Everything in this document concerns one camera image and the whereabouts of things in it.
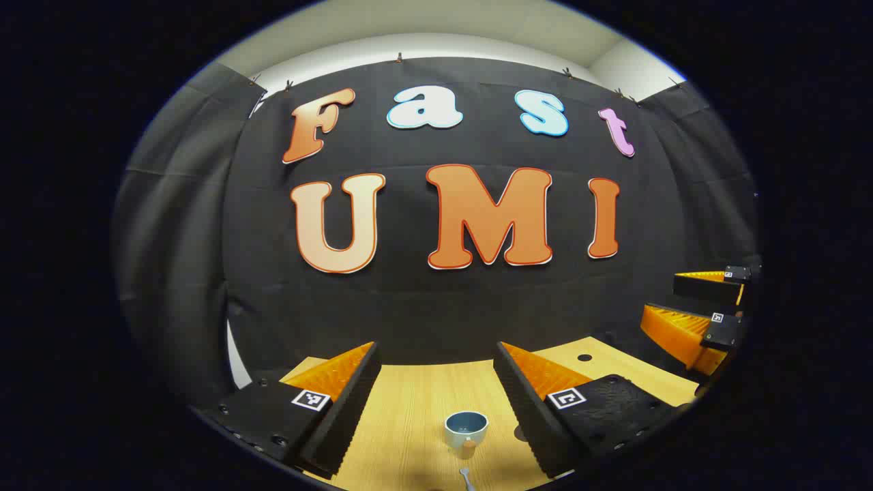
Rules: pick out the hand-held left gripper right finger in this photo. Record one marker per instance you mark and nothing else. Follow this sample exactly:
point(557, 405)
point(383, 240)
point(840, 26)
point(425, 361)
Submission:
point(525, 409)

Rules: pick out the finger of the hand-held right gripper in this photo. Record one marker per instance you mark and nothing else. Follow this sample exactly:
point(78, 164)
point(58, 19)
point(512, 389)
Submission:
point(682, 334)
point(709, 292)

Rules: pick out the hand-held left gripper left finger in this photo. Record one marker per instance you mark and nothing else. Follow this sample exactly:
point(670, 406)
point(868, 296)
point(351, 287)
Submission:
point(348, 416)

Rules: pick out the light blue cup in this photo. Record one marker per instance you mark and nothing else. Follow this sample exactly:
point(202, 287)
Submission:
point(458, 436)

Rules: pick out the white toothbrush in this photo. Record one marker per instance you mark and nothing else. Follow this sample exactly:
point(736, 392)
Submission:
point(466, 477)

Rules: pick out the wooden desktop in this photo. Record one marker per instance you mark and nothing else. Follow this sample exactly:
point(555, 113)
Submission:
point(409, 409)

